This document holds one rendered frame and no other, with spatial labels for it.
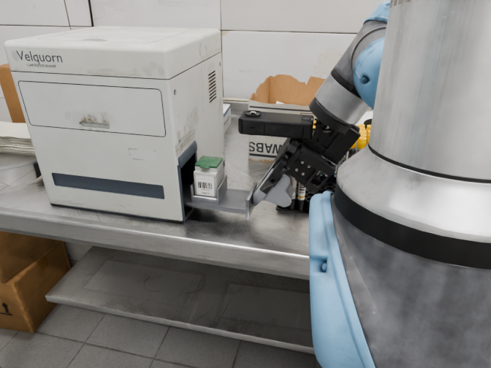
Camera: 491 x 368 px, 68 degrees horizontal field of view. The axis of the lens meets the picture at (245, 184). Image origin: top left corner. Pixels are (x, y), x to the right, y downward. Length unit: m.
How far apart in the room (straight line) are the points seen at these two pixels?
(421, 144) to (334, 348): 0.11
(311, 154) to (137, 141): 0.28
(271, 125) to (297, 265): 0.23
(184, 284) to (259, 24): 0.93
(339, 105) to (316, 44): 0.64
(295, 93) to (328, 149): 0.56
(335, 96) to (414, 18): 0.35
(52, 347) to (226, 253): 1.22
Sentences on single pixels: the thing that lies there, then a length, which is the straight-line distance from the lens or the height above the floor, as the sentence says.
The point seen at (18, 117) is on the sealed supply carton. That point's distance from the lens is 1.27.
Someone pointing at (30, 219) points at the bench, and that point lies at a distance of 0.79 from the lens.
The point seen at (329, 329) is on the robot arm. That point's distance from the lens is 0.21.
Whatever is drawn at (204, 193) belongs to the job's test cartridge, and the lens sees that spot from 0.64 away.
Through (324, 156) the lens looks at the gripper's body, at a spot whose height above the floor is 1.02.
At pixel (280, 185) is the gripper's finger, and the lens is 0.60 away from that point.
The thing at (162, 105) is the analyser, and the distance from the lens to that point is 0.58.
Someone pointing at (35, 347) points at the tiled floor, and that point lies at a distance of 1.77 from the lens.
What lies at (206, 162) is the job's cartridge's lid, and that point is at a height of 0.98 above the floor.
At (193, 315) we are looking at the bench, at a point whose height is 0.27.
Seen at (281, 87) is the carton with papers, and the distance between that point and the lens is 1.11.
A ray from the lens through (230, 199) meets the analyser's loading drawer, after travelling 0.65.
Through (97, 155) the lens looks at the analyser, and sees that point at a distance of 0.67.
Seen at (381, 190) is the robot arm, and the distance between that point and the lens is 0.19.
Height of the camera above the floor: 1.25
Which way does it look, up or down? 28 degrees down
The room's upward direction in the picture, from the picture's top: straight up
